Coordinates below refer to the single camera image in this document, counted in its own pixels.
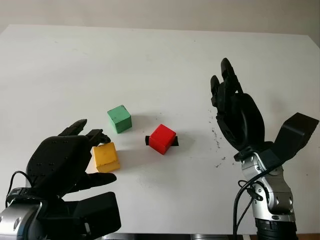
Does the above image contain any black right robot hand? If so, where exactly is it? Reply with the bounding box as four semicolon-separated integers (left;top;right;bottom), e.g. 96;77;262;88
210;57;266;161

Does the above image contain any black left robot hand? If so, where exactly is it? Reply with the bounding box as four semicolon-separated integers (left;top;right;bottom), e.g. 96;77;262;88
26;118;118;201

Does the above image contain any yellow wooden block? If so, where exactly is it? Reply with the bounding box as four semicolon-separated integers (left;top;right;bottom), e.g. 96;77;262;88
91;141;121;173

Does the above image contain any green wooden block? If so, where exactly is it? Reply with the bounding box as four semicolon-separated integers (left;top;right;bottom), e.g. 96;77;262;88
107;104;133;135

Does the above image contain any red wooden block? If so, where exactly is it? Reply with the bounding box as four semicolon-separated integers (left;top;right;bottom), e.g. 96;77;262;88
149;123;176;156

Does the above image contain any black tape strip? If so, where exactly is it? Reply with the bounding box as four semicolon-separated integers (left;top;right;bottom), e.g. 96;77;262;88
144;134;180;148

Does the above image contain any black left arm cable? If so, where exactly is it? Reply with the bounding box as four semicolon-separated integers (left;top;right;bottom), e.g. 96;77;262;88
4;170;34;208

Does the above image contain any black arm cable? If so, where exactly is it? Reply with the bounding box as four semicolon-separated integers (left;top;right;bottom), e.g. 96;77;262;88
232;169;276;237
4;170;34;208

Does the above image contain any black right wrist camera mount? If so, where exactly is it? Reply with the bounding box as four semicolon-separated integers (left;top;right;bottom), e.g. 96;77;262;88
258;112;320;168

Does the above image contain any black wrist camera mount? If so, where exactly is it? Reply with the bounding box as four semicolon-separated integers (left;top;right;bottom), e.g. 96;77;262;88
258;112;320;168
47;191;122;240

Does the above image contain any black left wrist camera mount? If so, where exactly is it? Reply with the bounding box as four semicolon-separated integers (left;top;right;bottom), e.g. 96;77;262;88
47;191;122;240

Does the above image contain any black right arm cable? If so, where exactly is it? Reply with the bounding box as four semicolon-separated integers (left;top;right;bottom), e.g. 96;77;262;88
232;169;276;237

